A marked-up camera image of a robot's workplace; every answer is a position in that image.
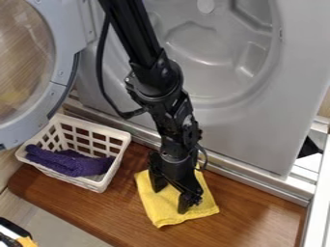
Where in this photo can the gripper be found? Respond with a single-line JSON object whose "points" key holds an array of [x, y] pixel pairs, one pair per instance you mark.
{"points": [[178, 167]]}

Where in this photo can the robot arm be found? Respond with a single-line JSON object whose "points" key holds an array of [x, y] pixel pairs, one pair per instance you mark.
{"points": [[146, 54]]}

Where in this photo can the white plastic basket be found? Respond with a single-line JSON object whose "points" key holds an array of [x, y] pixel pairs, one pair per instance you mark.
{"points": [[92, 136]]}

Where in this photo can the yellow cloth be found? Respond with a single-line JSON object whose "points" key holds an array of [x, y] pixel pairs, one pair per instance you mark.
{"points": [[165, 209]]}

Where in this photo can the washing machine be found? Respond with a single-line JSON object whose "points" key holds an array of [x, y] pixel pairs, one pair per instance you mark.
{"points": [[258, 96]]}

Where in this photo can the purple cloth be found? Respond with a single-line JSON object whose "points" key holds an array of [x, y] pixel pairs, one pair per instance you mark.
{"points": [[68, 162]]}

